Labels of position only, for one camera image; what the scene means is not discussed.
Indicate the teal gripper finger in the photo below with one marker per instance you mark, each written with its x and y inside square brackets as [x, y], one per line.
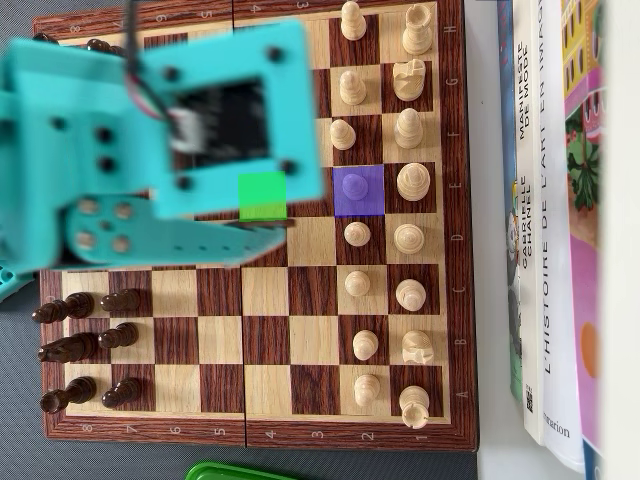
[200, 245]

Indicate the light wooden pawn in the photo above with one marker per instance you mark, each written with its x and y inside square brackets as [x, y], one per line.
[357, 234]
[342, 134]
[365, 344]
[366, 389]
[352, 89]
[354, 186]
[357, 283]
[352, 22]

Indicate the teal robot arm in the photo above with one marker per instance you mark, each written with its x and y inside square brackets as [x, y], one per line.
[50, 150]

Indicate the dark wooden pawn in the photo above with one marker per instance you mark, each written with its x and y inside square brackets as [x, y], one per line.
[118, 336]
[122, 391]
[121, 300]
[100, 46]

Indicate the wooden folding chessboard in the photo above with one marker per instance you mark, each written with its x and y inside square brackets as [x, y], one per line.
[220, 340]

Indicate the dark wooden bishop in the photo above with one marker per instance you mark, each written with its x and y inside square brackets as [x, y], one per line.
[65, 307]

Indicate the dark wooden knight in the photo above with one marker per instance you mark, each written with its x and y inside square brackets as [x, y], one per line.
[70, 347]

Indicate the light wooden knight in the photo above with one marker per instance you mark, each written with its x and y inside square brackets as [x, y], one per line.
[417, 346]
[409, 80]

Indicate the light wooden rook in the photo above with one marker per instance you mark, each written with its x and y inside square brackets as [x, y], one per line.
[417, 32]
[414, 406]

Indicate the light wooden bishop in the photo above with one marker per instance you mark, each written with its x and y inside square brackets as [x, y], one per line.
[410, 294]
[408, 129]

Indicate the light wooden queen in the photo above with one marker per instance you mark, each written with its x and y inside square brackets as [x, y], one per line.
[408, 238]

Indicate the light wooden king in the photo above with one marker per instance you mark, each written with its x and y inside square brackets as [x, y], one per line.
[413, 181]

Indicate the green plastic container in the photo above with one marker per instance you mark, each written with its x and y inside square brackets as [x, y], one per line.
[225, 472]

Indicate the blue illustrated cover book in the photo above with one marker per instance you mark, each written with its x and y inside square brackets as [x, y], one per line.
[506, 150]

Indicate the white Gabrielle Chanel book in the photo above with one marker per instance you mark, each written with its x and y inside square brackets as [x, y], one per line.
[526, 300]

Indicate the white art history book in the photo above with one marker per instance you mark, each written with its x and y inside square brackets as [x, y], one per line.
[557, 300]

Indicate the pink colourful cover book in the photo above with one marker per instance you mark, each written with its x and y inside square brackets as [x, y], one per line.
[585, 275]

